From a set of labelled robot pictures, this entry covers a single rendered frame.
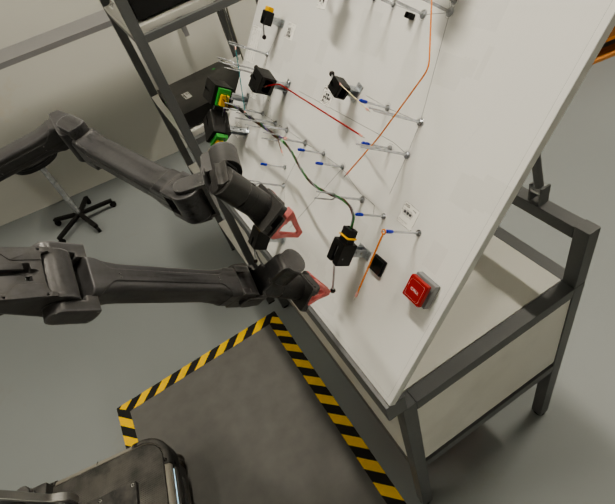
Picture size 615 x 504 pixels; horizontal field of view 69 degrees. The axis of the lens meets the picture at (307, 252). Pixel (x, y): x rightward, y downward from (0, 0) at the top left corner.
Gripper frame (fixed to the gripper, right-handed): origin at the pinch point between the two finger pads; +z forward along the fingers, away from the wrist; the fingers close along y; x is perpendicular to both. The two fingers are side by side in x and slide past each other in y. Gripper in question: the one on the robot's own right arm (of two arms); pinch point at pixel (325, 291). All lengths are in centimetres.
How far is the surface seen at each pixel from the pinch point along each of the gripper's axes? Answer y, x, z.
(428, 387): -24.4, 8.6, 22.2
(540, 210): -13, -39, 41
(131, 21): 96, -32, -36
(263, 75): 54, -36, -9
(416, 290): -20.5, -15.1, 1.2
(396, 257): -9.6, -16.7, 4.5
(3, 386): 151, 179, -32
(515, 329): -25.5, -11.1, 40.9
